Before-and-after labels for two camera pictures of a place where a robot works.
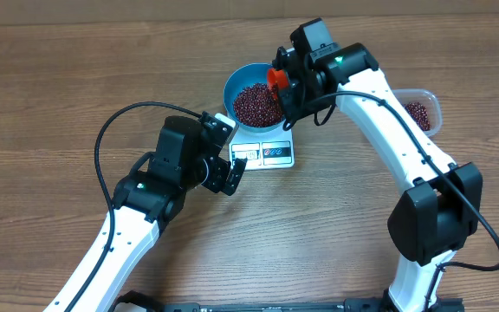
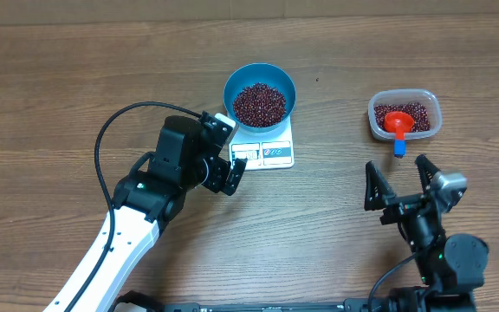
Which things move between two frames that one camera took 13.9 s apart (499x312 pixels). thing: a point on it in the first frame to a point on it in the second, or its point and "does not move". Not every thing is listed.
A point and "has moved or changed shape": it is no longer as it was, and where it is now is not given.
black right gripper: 291,99 to 402,206
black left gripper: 220,166 does not move
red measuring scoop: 276,79 has moved or changed shape
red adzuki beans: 255,105 does not move
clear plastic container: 423,107 does not move
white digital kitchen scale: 262,150 does not move
